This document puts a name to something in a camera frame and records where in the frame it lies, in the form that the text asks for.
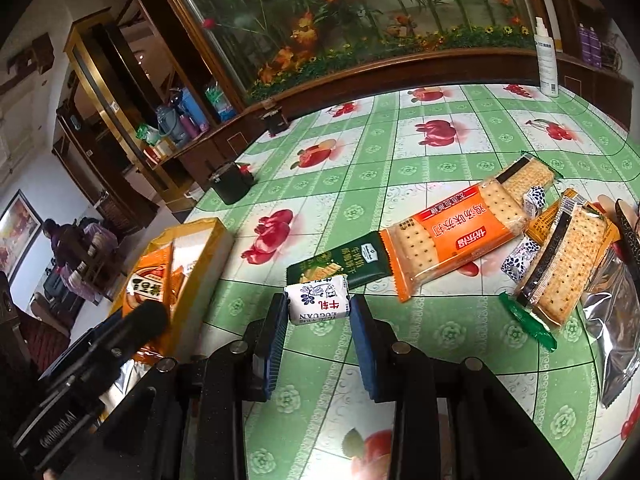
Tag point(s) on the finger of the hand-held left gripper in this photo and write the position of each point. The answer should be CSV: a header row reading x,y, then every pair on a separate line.
x,y
85,345
145,317

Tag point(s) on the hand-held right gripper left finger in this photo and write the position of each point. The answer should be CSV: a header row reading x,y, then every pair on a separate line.
x,y
275,345

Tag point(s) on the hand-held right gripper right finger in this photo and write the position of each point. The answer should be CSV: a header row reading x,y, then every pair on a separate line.
x,y
365,350

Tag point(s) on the white milk candy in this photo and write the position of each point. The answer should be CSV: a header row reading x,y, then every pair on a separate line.
x,y
315,302

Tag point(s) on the yellow orange snack box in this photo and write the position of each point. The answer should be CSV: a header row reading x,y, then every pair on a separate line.
x,y
200,250

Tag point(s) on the dark patterned small candy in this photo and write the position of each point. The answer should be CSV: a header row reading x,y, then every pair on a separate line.
x,y
535,198
518,260

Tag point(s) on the red cushioned chair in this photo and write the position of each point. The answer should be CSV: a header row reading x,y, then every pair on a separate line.
x,y
30,330

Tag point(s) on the dark green snack packet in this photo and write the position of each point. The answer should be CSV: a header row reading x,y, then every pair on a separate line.
x,y
350,260

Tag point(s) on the orange cracker packet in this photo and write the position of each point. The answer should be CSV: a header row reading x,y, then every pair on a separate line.
x,y
450,232

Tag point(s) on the large black box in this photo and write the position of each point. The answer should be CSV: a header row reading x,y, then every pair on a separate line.
x,y
230,181

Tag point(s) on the blue thermos jug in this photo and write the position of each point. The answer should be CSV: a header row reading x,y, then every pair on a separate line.
x,y
167,123

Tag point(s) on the small purple bottle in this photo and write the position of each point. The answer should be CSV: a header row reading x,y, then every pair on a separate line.
x,y
187,125

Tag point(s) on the green-ended clear cracker packet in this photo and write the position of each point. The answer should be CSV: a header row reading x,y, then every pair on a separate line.
x,y
560,275

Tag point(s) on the blue bottle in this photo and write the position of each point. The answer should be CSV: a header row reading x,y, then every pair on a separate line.
x,y
192,105

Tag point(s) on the gold framed glass cabinet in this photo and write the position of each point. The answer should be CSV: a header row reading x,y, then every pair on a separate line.
x,y
110,100

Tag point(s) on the small black box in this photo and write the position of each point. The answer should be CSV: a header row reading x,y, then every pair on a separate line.
x,y
275,121

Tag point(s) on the orange packet with black stripe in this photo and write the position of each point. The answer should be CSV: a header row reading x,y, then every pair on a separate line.
x,y
547,220

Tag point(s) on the green plastic pack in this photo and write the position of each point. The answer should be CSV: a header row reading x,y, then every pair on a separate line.
x,y
220,101

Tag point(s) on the clear cracker packet black stripe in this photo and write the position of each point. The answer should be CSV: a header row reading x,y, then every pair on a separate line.
x,y
530,175

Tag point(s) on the clear plastic wrapper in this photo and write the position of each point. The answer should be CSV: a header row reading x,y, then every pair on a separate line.
x,y
615,310

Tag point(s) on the black patterned glasses case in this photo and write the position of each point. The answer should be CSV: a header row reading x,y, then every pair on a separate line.
x,y
629,240

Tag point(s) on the white spray bottle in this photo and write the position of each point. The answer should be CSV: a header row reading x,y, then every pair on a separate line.
x,y
547,65

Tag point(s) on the glass case with artificial flowers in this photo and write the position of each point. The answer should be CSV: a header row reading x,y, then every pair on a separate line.
x,y
350,10

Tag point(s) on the wooden shelf cabinet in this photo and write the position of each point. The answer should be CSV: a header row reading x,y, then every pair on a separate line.
x,y
580,85

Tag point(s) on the framed wall picture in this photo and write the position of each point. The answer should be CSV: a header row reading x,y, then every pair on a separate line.
x,y
17,225

